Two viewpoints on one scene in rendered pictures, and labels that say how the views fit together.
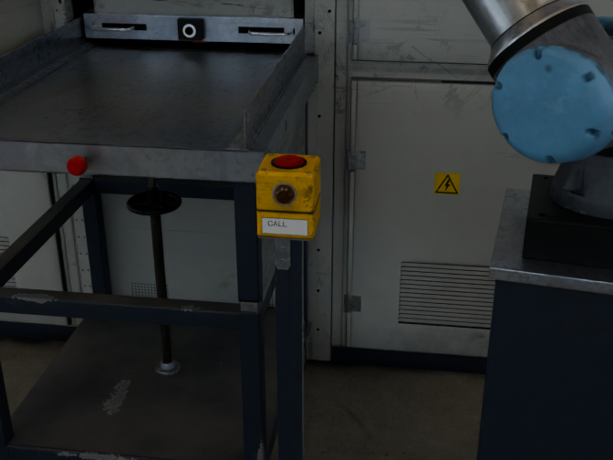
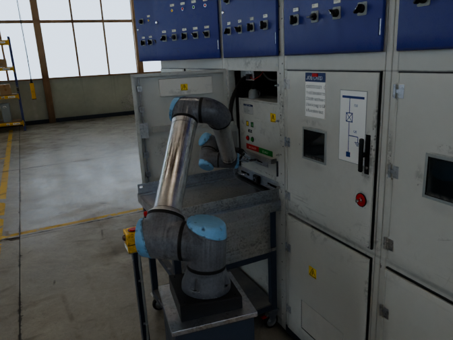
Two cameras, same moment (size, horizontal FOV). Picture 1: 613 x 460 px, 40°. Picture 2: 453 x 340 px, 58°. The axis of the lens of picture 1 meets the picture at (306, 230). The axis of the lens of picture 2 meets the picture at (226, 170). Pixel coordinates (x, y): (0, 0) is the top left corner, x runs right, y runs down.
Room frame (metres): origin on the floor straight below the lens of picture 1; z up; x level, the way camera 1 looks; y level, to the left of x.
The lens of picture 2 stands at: (0.50, -1.69, 1.66)
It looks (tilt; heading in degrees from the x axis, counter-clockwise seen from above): 16 degrees down; 56
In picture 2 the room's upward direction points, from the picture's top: 3 degrees counter-clockwise
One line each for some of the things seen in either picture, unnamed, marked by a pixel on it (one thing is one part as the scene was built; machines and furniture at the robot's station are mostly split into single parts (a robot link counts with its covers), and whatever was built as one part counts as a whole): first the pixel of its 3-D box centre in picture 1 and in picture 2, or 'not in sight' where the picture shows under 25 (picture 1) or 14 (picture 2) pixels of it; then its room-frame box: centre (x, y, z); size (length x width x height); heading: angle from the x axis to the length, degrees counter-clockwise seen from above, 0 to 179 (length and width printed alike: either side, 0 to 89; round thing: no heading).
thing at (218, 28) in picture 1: (194, 26); (261, 178); (2.06, 0.27, 0.89); 0.54 x 0.05 x 0.06; 82
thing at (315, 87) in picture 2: not in sight; (315, 95); (1.90, -0.35, 1.47); 0.15 x 0.01 x 0.21; 82
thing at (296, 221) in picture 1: (289, 195); (134, 239); (1.09, 0.02, 0.85); 0.08 x 0.08 x 0.10; 82
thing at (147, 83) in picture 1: (146, 101); (205, 201); (1.67, 0.33, 0.82); 0.68 x 0.62 x 0.06; 172
